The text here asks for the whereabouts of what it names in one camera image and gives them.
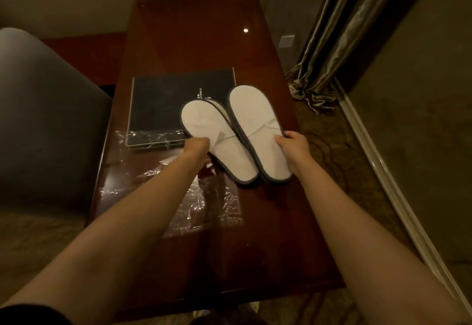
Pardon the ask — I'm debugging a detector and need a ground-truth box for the person's left hand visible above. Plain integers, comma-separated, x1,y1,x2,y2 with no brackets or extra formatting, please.
183,137,212,168

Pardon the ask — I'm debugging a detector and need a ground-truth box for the person's left forearm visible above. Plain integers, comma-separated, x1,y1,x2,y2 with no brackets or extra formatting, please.
0,150,207,314

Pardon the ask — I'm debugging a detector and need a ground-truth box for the person's right hand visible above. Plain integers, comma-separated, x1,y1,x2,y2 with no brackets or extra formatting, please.
275,131,314,174

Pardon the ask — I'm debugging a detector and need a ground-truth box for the grey upholstered armchair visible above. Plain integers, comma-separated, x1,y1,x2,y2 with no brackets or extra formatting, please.
0,27,113,222

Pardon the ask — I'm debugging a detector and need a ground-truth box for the black sleeve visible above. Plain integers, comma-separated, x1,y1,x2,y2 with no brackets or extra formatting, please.
0,302,74,325

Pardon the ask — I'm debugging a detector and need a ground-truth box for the clear plastic bag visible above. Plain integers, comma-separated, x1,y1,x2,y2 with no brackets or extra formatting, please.
100,129,245,239

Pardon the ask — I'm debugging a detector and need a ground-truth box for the shiny grey curtain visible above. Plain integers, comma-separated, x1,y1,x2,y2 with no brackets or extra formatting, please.
285,0,412,115

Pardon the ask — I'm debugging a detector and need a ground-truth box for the dark wooden desk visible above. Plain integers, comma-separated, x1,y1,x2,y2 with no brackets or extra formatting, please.
41,0,347,312

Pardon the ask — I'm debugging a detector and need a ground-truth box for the white baseboard trim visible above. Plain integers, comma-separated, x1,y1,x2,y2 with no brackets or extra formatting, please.
334,78,472,316

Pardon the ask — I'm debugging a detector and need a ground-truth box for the white disposable slipper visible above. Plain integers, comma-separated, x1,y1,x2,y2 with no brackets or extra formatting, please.
179,98,260,185
226,85,294,184

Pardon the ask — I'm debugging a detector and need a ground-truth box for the black leather desk pad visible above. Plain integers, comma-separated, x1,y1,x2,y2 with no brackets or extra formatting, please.
125,68,236,148

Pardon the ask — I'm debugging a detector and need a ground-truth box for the person's right forearm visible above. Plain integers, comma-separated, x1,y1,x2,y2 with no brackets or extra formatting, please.
293,159,472,325

